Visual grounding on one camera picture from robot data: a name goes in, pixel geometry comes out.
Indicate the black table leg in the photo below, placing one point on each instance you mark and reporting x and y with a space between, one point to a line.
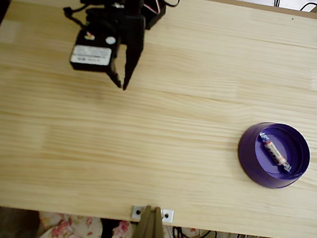
106 237

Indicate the candy red blue white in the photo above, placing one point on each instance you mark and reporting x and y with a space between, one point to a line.
274 151

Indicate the silver metal bracket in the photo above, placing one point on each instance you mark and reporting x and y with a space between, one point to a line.
135 212

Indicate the purple plastic bowl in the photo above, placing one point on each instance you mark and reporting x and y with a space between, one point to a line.
247 151

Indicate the tan camera stand arm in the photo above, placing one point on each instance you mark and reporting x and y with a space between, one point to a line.
147 235

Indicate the black camera box white label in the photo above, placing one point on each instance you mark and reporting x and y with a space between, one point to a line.
91 54

